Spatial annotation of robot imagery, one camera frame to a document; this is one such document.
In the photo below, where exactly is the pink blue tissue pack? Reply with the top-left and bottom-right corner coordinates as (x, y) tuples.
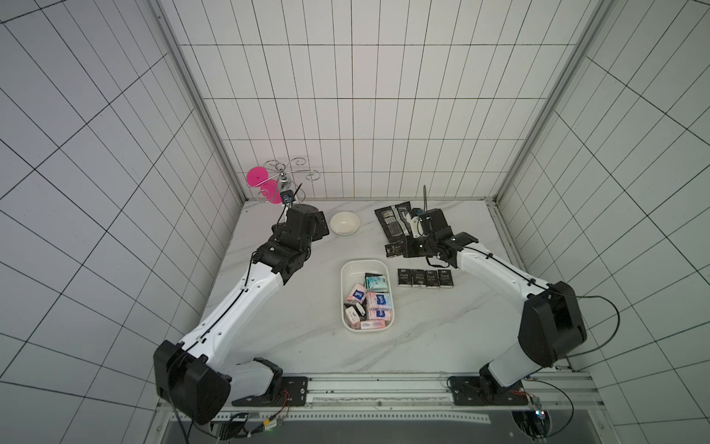
(367, 292), (393, 310)

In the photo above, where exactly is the white storage box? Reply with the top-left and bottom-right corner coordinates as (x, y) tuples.
(340, 259), (396, 333)

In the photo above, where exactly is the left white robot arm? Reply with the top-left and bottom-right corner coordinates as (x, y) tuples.
(153, 203), (329, 426)

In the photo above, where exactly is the pink cup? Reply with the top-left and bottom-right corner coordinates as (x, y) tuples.
(246, 166), (282, 205)

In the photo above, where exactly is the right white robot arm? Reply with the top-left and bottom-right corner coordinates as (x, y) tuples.
(405, 208), (587, 397)

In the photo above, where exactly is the lower pink blue pack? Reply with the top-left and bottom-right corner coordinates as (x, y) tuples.
(367, 309), (392, 323)

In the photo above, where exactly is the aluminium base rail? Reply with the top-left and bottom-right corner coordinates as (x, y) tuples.
(194, 372), (605, 425)

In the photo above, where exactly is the white bowl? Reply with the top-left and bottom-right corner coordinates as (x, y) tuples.
(329, 211), (361, 236)

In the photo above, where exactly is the tilted pink tissue pack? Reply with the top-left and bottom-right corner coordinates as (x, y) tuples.
(344, 284), (367, 305)

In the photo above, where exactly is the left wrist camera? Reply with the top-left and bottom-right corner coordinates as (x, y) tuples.
(280, 184), (301, 207)

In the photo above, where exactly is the black tissue multipack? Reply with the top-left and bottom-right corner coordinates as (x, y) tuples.
(375, 201), (418, 243)

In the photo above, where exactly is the teal tissue pack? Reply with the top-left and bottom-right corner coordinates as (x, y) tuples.
(364, 274), (389, 293)

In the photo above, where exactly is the black Face tissue pack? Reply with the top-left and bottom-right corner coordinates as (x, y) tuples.
(398, 268), (413, 288)

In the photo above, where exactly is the chrome cup stand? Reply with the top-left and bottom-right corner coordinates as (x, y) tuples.
(261, 157), (322, 204)

